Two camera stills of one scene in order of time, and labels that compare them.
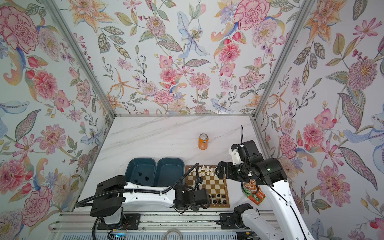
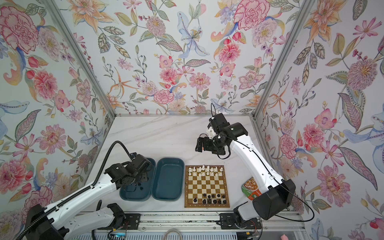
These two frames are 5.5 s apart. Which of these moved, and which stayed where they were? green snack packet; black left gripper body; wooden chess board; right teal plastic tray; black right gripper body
Moved: black left gripper body; black right gripper body
Stayed: wooden chess board; right teal plastic tray; green snack packet
